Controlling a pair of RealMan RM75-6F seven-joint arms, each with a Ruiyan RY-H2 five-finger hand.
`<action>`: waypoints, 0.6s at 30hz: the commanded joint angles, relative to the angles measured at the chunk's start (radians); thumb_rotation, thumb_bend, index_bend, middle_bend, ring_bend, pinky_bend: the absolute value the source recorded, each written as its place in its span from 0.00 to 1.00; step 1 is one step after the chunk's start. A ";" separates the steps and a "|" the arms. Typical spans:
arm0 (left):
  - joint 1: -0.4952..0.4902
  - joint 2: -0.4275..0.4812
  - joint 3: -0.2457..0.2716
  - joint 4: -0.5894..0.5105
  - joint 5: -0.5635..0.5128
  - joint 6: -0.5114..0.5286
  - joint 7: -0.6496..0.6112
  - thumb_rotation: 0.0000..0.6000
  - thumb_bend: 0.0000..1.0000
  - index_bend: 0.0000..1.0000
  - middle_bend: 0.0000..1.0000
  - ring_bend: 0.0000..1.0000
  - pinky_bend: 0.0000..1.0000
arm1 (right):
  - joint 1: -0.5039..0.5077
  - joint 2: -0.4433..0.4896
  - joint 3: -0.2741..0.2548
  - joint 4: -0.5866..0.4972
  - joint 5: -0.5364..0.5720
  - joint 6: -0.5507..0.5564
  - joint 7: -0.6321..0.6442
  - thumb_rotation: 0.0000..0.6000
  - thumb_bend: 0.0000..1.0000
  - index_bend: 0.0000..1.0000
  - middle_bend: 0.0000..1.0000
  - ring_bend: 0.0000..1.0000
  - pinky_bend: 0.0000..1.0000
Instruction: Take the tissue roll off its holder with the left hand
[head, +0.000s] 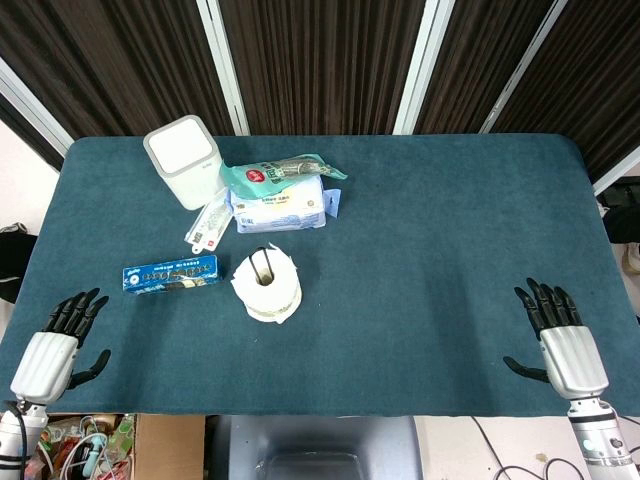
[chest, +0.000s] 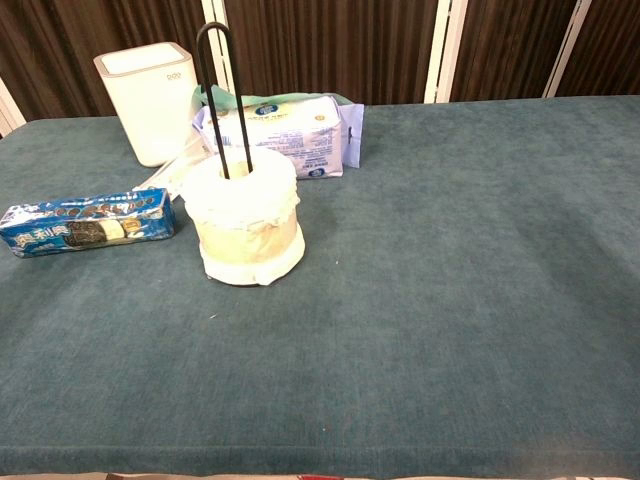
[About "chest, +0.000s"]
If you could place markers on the white toilet paper roll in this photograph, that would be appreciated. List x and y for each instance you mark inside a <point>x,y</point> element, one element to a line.
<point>240,220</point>

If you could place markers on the white blue wipes pack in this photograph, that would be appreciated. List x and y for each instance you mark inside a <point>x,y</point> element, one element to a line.
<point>295,130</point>

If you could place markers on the clear plastic packet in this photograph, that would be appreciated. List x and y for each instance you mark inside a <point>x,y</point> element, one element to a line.
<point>172,172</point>

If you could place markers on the green snack bag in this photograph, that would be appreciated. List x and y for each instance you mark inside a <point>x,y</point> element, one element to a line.
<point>220,97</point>

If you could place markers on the dark brown partition panel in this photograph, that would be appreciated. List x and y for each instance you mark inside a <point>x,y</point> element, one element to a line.
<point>615,45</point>
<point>75,30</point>
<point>325,45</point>
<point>505,45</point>

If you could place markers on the white trash bin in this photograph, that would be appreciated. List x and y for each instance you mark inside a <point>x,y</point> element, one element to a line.
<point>145,100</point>

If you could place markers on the blue cookie box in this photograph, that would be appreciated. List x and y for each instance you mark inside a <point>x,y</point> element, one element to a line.
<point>85,225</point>

